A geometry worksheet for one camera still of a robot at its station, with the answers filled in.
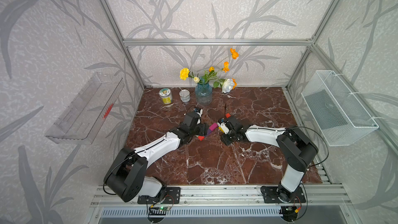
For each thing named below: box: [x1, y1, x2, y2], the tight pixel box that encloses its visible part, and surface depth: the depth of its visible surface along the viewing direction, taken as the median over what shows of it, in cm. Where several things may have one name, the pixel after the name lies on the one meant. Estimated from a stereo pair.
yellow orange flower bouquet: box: [179, 48, 239, 94], surface depth 91 cm
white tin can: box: [178, 88, 191, 103], surface depth 111 cm
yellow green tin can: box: [159, 88, 174, 105], surface depth 110 cm
